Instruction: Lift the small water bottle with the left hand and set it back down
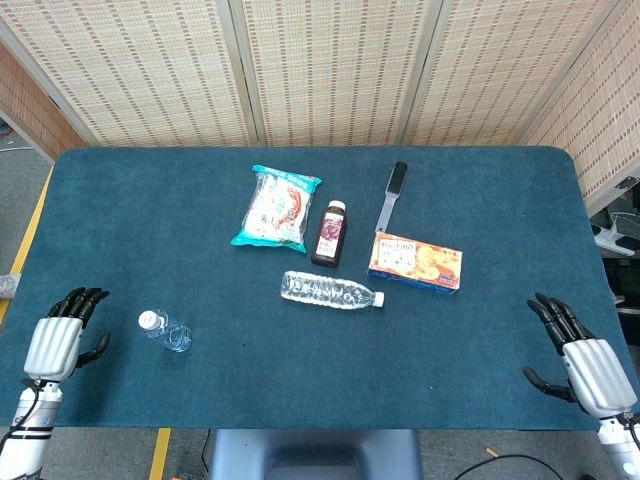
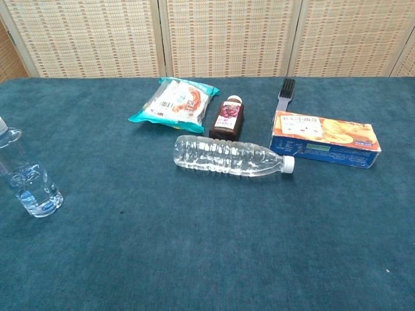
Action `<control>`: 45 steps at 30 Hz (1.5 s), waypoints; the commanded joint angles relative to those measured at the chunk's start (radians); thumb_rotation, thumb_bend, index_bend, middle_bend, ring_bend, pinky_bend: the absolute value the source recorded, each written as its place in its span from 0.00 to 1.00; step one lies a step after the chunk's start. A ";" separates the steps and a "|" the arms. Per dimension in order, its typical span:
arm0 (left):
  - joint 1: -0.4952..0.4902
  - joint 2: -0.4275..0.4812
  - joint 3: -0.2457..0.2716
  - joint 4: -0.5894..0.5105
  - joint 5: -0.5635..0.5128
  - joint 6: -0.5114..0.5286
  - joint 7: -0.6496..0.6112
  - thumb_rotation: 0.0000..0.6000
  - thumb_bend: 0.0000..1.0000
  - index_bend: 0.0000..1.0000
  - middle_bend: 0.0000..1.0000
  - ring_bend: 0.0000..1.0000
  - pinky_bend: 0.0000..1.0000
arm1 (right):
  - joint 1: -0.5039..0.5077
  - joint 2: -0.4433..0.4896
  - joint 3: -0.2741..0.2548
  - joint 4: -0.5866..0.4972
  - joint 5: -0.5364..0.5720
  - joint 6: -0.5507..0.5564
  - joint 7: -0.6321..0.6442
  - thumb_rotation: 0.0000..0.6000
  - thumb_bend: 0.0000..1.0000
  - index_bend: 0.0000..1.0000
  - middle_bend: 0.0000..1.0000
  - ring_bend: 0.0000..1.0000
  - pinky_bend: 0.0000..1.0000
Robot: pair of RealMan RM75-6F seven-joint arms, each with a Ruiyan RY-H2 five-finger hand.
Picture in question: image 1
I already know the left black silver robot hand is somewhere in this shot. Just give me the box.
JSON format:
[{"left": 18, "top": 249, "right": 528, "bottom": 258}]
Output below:
[{"left": 23, "top": 287, "right": 112, "bottom": 384}]

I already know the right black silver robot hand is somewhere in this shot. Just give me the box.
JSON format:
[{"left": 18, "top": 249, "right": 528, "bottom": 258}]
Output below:
[{"left": 522, "top": 292, "right": 639, "bottom": 419}]

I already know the small transparent water bottle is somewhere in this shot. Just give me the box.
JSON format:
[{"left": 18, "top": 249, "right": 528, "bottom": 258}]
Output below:
[{"left": 138, "top": 308, "right": 194, "bottom": 354}]

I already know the blue gray robot base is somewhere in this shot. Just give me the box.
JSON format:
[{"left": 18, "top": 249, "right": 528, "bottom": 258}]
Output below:
[{"left": 207, "top": 428, "right": 425, "bottom": 480}]

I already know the large ribbed water bottle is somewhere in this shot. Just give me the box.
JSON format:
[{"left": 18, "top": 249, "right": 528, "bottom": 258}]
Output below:
[{"left": 279, "top": 270, "right": 386, "bottom": 312}]

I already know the dark juice bottle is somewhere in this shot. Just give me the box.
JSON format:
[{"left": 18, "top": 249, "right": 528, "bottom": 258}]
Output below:
[{"left": 310, "top": 199, "right": 348, "bottom": 267}]

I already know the black equipment box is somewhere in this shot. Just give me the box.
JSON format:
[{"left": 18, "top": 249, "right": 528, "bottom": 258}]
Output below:
[{"left": 599, "top": 254, "right": 640, "bottom": 321}]

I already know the white plastic device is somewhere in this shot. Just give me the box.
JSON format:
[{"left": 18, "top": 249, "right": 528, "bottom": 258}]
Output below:
[{"left": 592, "top": 212, "right": 640, "bottom": 259}]

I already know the orange blue cookie box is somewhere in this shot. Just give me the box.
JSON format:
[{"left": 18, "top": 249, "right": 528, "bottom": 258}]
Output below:
[{"left": 367, "top": 231, "right": 464, "bottom": 296}]

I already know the brown woven screen panel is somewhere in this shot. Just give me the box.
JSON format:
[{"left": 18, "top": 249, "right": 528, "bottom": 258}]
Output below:
[{"left": 0, "top": 42, "right": 86, "bottom": 161}]

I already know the blue felt table cover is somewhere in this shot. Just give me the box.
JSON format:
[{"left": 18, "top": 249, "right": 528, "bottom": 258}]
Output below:
[{"left": 0, "top": 145, "right": 640, "bottom": 432}]

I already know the beige woven screen panel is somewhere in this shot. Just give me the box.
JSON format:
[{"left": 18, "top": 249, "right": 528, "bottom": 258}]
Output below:
[
  {"left": 522, "top": 0, "right": 640, "bottom": 214},
  {"left": 402, "top": 0, "right": 626, "bottom": 147},
  {"left": 0, "top": 0, "right": 256, "bottom": 149},
  {"left": 229, "top": 0, "right": 444, "bottom": 148}
]

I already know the teal white snack bag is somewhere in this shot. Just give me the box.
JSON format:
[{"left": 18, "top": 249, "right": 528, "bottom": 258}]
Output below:
[{"left": 229, "top": 164, "right": 323, "bottom": 255}]

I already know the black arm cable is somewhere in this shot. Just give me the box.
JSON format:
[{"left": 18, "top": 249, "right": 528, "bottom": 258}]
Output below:
[{"left": 0, "top": 378, "right": 42, "bottom": 454}]

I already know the black floor cable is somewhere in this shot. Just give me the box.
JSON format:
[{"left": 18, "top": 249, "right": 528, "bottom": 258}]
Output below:
[{"left": 452, "top": 453, "right": 601, "bottom": 480}]

